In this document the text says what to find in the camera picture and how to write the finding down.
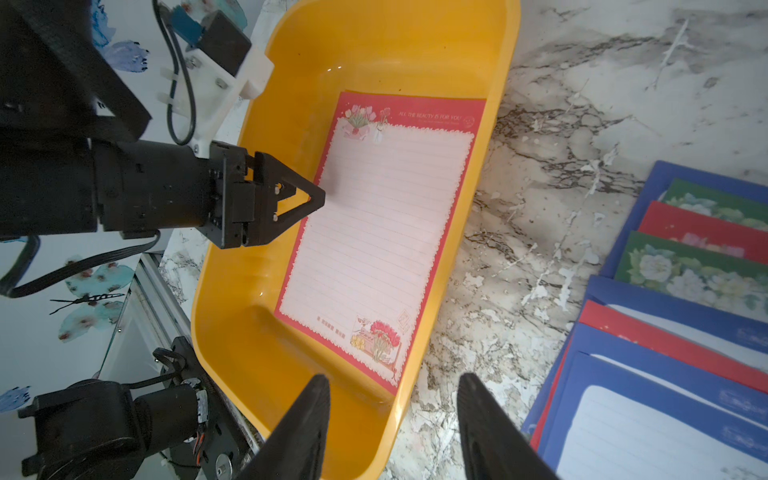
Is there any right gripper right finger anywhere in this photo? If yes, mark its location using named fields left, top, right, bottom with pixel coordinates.
left=457, top=372, right=557, bottom=480

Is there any red stationery paper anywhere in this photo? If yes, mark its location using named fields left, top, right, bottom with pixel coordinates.
left=275, top=92, right=485, bottom=392
left=523, top=300, right=767, bottom=452
left=638, top=201, right=767, bottom=265

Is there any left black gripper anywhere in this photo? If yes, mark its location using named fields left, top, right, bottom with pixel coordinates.
left=1, top=1, right=326, bottom=248

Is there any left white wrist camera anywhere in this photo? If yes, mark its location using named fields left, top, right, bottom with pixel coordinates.
left=153, top=1, right=274, bottom=158

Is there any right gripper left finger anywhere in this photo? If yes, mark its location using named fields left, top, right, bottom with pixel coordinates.
left=235, top=374, right=331, bottom=480

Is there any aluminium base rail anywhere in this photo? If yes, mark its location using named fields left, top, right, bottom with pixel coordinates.
left=98, top=254, right=190, bottom=383

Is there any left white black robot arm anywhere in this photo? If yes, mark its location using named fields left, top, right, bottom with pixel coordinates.
left=1, top=1, right=325, bottom=479

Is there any green floral stationery paper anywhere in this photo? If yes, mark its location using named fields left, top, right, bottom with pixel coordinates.
left=660, top=179, right=767, bottom=232
left=614, top=232, right=767, bottom=322

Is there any yellow plastic storage tray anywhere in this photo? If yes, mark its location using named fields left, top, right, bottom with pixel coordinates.
left=191, top=1, right=521, bottom=479

